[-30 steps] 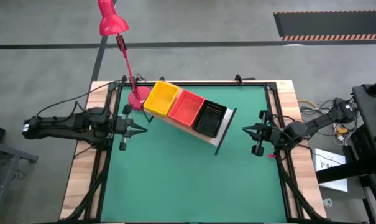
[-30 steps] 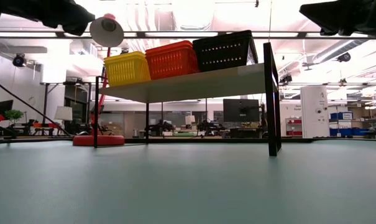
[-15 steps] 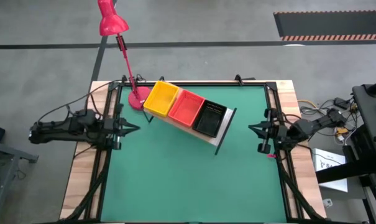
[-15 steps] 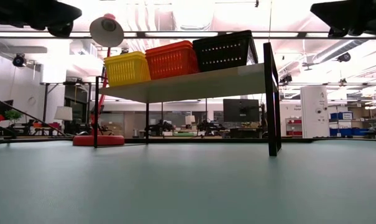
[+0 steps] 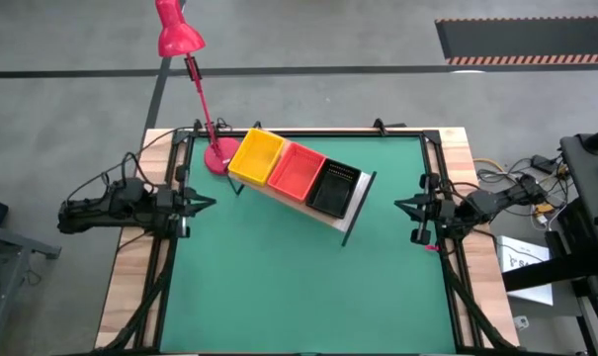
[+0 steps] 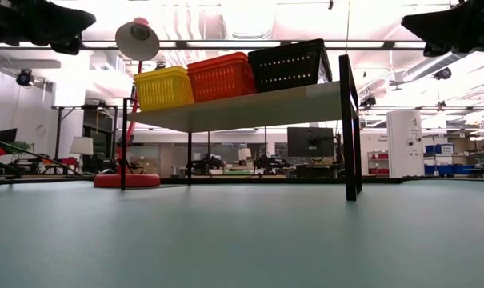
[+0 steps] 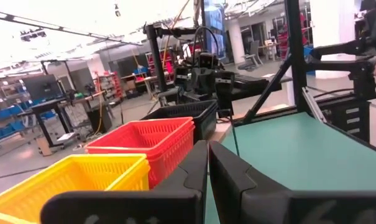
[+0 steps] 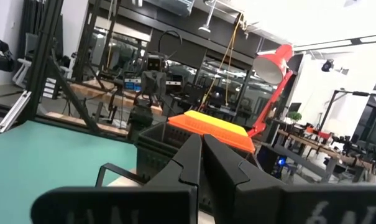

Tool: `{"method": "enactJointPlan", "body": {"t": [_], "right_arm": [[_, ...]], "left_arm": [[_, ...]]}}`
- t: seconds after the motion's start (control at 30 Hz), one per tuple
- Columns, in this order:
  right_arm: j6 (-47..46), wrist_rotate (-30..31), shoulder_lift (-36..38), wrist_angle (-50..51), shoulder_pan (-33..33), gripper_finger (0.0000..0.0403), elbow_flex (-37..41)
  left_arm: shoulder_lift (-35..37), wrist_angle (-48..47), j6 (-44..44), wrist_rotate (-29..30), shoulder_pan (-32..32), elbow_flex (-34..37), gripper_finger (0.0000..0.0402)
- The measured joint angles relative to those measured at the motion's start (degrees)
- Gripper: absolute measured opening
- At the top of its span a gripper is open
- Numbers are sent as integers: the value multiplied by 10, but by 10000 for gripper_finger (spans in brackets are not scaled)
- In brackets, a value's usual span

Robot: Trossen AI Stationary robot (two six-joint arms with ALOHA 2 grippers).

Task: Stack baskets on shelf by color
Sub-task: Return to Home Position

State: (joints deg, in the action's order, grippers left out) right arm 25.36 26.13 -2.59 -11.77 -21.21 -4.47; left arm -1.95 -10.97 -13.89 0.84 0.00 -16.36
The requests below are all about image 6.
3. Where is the red desk lamp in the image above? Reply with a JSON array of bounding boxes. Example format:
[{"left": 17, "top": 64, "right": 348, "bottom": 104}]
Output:
[{"left": 93, "top": 17, "right": 162, "bottom": 189}]

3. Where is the blue storage bin row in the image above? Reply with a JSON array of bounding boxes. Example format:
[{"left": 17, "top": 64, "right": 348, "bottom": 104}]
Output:
[{"left": 424, "top": 163, "right": 484, "bottom": 176}]

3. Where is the silver ceiling duct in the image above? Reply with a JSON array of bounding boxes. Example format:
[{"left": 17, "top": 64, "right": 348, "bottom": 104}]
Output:
[{"left": 399, "top": 50, "right": 470, "bottom": 83}]

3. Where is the green potted plant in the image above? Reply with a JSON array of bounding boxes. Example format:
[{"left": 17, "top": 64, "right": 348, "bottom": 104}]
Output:
[{"left": 5, "top": 140, "right": 32, "bottom": 155}]

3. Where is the teal table mat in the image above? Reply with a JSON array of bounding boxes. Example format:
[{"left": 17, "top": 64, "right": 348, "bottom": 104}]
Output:
[{"left": 0, "top": 180, "right": 484, "bottom": 288}]

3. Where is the small black monitor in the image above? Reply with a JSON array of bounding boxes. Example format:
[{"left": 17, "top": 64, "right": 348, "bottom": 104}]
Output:
[{"left": 0, "top": 127, "right": 18, "bottom": 155}]

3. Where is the black-legged white shelf table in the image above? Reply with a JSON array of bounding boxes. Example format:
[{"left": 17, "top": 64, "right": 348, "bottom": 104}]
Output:
[{"left": 121, "top": 54, "right": 363, "bottom": 202}]

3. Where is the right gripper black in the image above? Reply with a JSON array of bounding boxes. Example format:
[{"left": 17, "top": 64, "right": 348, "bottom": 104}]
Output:
[{"left": 401, "top": 0, "right": 484, "bottom": 58}]

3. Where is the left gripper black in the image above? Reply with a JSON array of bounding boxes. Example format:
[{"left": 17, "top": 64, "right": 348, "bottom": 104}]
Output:
[{"left": 0, "top": 0, "right": 97, "bottom": 56}]

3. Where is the shelf with red bins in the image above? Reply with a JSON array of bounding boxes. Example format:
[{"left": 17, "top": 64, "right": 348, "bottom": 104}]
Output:
[{"left": 367, "top": 150, "right": 390, "bottom": 176}]

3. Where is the black aluminium rig frame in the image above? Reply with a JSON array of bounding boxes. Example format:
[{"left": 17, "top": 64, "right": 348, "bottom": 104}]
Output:
[{"left": 0, "top": 175, "right": 484, "bottom": 186}]

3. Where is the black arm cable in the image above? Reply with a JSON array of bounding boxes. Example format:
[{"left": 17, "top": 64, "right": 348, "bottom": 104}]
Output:
[{"left": 0, "top": 134, "right": 83, "bottom": 176}]

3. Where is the large black monitor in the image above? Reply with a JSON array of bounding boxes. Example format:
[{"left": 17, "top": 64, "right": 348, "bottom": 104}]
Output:
[{"left": 286, "top": 126, "right": 335, "bottom": 158}]

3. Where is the overhead LED light bar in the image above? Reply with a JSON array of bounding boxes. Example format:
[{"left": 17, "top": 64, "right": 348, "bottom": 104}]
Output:
[{"left": 0, "top": 38, "right": 484, "bottom": 52}]

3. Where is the black metal rack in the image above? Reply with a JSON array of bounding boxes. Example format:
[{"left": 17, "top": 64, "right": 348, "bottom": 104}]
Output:
[{"left": 51, "top": 104, "right": 119, "bottom": 174}]

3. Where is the white table lamp shade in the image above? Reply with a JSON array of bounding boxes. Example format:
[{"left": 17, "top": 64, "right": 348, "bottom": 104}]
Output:
[{"left": 68, "top": 136, "right": 94, "bottom": 157}]

